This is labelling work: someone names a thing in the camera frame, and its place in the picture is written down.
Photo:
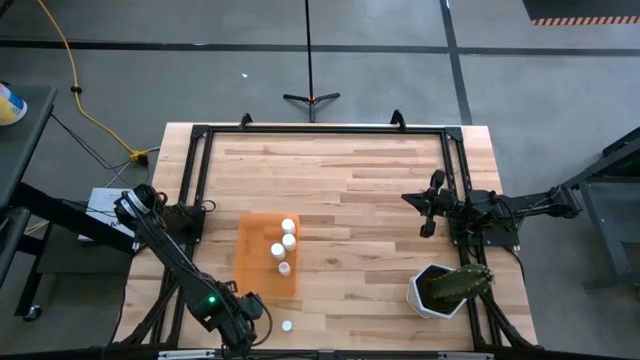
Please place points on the white paper sheet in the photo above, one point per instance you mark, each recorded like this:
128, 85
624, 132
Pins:
105, 202

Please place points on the black orange-striped floor mat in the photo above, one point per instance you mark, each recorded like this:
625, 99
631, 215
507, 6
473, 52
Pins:
580, 10

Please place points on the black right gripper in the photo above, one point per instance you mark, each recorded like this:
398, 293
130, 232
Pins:
440, 202

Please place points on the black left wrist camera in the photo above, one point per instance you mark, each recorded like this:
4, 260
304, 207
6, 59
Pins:
253, 306

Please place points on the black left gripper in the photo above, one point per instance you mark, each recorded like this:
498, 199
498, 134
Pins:
240, 335

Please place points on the orange translucent basket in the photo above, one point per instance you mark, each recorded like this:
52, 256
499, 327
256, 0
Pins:
257, 260

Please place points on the black tripod stand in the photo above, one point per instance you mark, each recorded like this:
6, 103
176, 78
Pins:
310, 75

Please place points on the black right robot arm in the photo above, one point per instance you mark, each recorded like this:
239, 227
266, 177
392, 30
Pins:
525, 205

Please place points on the black metal equipment stand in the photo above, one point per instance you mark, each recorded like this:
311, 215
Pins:
610, 215

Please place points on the white hexagonal plant pot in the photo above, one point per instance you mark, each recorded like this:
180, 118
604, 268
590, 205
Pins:
417, 300

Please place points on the black metal cart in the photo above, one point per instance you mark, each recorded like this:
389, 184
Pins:
25, 145

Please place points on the white pill bottle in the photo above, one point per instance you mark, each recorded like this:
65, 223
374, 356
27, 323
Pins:
277, 251
289, 242
284, 269
286, 326
288, 226

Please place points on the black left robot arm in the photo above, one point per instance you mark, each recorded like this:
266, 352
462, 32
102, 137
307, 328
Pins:
175, 260

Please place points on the yellow and blue container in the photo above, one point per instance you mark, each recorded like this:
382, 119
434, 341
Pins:
9, 106

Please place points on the green cactus plant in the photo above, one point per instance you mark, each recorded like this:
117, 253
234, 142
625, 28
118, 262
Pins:
460, 282

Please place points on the black aluminium table frame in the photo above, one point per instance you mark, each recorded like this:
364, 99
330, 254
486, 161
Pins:
325, 130

